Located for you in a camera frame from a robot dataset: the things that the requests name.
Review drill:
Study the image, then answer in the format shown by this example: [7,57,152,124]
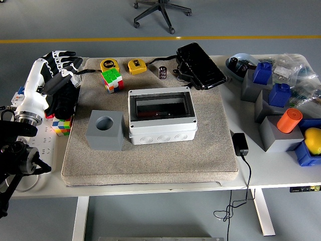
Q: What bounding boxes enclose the black power adapter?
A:
[232,132,249,157]

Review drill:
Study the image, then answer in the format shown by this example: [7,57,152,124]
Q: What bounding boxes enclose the blue plastic bin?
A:
[287,118,321,168]

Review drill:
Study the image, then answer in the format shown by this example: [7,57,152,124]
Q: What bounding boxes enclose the white power strip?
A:
[25,117,68,164]

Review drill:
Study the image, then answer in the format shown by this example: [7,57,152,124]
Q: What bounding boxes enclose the white circuit breaker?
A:
[11,86,28,108]

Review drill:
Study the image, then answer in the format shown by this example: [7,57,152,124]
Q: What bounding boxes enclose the yellow lemon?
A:
[303,127,321,155]

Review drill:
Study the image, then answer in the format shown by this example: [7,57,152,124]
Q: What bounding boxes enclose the white table leg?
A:
[72,196,90,241]
[250,188,276,236]

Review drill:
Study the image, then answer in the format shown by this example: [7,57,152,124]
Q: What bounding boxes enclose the grey block with round hole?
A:
[85,109,125,152]

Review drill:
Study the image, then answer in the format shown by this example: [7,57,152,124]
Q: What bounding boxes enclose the black strap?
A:
[146,55,178,66]
[76,68,103,76]

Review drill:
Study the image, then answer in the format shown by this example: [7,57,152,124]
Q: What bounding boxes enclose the white junction box with lid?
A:
[127,86,198,146]

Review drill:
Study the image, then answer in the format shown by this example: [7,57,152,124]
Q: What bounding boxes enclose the yellow tape measure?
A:
[127,59,147,75]

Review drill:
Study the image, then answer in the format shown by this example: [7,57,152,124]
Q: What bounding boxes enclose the light blue bowl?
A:
[225,53,261,82]

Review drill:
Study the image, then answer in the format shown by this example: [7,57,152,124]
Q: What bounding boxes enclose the white plastic module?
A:
[70,72,83,88]

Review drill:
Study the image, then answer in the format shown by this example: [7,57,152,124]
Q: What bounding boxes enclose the black table control panel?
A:
[289,185,321,193]

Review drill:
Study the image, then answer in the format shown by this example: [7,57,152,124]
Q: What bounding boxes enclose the clear bags of components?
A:
[258,53,321,111]

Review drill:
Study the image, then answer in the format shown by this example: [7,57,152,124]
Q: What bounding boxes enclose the black adapter cord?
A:
[213,154,257,241]

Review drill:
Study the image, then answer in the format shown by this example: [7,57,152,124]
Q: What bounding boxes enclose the grey-brown mat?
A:
[61,57,239,187]

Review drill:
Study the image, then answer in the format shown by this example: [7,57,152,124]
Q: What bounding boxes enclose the glossy black case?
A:
[173,42,228,90]

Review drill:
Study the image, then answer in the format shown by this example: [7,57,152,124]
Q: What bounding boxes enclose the large colourful puzzle cube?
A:
[101,69,124,94]

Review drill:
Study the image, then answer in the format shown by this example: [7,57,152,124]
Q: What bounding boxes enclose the grey holder block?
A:
[240,69,274,103]
[259,115,305,153]
[254,89,293,124]

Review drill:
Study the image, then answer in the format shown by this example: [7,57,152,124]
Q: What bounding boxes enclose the small colourful puzzle cube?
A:
[52,115,73,137]

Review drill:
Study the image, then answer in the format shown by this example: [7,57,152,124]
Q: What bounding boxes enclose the yellow tape measure 5m label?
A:
[100,58,120,74]

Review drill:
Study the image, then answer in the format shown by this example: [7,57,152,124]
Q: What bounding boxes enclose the black cloth bundle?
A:
[45,80,78,120]

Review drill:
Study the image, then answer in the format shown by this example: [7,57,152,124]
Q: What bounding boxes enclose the black office chair base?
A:
[132,0,193,35]

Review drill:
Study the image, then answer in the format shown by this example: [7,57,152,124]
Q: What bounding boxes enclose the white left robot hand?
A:
[14,51,84,116]

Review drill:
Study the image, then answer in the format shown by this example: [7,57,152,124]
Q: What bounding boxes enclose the blue bottle-shaped block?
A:
[252,62,273,85]
[268,83,291,108]

